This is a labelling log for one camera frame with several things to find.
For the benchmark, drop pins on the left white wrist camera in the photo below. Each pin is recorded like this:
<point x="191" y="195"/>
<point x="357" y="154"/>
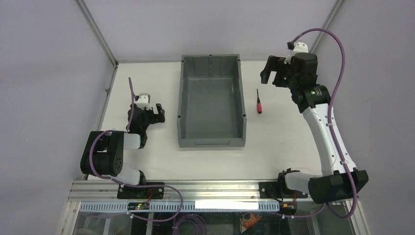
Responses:
<point x="143" y="101"/>

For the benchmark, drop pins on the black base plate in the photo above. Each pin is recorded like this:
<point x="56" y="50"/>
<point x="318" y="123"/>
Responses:
<point x="269" y="191"/>
<point x="140" y="192"/>

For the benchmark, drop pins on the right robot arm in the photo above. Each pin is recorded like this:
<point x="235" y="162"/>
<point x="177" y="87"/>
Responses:
<point x="340" y="178"/>

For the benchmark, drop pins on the red handled screwdriver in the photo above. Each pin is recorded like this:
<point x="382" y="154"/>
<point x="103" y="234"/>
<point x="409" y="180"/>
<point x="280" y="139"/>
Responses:
<point x="259" y="105"/>

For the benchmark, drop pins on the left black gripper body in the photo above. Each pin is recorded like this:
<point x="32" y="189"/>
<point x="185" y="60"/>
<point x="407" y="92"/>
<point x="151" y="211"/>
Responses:
<point x="154" y="116"/>

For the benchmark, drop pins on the left aluminium frame post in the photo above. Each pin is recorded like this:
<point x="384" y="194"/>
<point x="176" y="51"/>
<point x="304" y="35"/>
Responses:
<point x="96" y="31"/>

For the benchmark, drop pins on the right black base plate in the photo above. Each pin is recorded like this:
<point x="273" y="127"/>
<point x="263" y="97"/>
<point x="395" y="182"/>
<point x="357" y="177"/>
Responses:
<point x="269" y="191"/>

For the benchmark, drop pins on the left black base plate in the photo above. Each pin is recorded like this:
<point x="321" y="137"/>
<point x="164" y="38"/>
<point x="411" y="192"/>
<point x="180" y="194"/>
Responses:
<point x="140" y="192"/>

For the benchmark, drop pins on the grey plastic bin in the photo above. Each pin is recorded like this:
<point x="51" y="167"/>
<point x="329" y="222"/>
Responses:
<point x="211" y="109"/>

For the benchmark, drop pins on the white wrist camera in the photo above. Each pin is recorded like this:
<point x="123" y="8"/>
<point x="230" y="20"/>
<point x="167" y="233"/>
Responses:
<point x="295" y="48"/>
<point x="143" y="101"/>

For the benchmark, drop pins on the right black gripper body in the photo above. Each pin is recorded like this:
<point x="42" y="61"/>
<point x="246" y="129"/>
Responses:
<point x="278" y="73"/>

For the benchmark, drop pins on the aluminium front rail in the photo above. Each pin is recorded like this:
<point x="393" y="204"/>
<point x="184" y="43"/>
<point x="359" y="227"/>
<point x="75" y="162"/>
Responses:
<point x="191" y="190"/>

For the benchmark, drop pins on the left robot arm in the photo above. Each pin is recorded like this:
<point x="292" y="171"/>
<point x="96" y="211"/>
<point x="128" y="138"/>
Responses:
<point x="104" y="150"/>

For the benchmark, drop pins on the white slotted cable duct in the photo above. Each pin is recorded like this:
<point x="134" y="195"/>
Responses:
<point x="191" y="206"/>

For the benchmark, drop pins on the orange object under table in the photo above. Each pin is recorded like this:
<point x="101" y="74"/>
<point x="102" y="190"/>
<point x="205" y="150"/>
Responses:
<point x="247" y="220"/>

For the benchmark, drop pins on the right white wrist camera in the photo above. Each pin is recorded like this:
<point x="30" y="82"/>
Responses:
<point x="295" y="48"/>

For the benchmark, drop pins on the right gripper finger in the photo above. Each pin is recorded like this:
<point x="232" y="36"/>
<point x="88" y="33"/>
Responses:
<point x="273" y="63"/>
<point x="279" y="79"/>

